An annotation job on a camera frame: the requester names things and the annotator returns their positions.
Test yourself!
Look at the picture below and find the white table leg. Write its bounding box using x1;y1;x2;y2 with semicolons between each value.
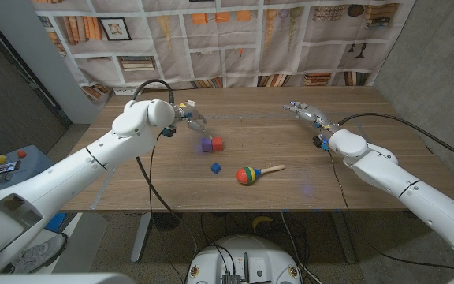
130;211;153;264
331;211;357;264

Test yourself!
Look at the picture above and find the colourful striped wooden maraca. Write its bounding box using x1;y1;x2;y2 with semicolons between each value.
236;164;286;186

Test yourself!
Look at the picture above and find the printed bookshelf backdrop cloth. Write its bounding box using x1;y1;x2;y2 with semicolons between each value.
32;0;417;99

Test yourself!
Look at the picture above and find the white board with blue pads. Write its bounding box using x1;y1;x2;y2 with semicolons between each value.
41;211;82;237

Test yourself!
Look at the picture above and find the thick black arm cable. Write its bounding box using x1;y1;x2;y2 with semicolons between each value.
337;112;454;169
131;78;199;241

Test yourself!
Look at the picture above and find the grey sneaker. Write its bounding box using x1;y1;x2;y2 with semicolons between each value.
12;232;69;275

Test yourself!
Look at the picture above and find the blue-grey storage box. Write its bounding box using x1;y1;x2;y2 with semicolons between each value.
0;144;58;198

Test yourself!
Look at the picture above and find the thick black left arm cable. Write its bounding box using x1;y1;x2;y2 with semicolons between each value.
131;78;199;241

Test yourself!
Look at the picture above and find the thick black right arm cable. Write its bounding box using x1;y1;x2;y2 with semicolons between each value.
337;112;454;169

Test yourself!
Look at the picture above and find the white robot torso base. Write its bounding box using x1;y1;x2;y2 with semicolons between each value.
186;235;302;284

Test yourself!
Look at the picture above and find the black round floor base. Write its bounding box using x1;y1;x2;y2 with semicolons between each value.
151;212;184;232

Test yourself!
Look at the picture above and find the yellow banana toy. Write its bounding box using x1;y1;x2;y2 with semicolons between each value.
251;215;274;233

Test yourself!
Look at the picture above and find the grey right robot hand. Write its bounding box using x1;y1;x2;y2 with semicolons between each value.
282;100;341;137

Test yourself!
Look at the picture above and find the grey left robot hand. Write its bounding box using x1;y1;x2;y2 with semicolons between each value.
171;100;213;139

